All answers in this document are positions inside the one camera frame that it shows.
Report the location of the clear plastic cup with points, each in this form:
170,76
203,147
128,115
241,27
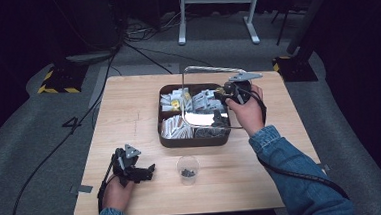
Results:
188,162

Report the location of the person's left hand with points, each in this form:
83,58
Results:
115,197

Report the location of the black tripod legs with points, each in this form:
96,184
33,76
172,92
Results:
282,25

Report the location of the pile of dark packets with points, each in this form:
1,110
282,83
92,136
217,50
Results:
210,132

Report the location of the yellow black striped stand base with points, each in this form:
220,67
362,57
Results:
296,69
61,80

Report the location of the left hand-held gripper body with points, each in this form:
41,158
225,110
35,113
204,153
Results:
125,166

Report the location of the dark compartment box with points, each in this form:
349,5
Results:
194,141

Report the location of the pile of white yellow packets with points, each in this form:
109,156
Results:
174,100

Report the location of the pile of white brown sticks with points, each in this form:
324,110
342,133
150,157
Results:
174,128

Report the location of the clear box lid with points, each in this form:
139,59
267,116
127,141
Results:
201,118

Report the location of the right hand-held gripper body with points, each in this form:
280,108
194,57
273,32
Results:
241,89

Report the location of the person's right hand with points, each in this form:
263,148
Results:
249,114

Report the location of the grey slanted stand pole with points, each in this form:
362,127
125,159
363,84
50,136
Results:
309,13

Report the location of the pile of white printed packets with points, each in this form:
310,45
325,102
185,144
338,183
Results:
204,100

